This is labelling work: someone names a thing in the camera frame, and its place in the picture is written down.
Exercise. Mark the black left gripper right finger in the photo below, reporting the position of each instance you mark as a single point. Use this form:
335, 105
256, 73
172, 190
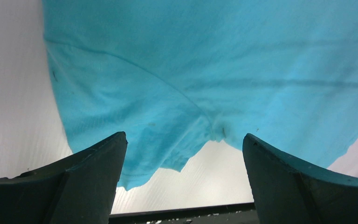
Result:
289, 190

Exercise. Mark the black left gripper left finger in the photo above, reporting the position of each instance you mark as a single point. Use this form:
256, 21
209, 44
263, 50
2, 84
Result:
78, 189

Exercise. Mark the turquoise t-shirt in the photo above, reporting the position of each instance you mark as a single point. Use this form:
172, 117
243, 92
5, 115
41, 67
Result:
175, 74

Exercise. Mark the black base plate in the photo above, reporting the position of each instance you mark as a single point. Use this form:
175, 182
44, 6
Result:
243, 213

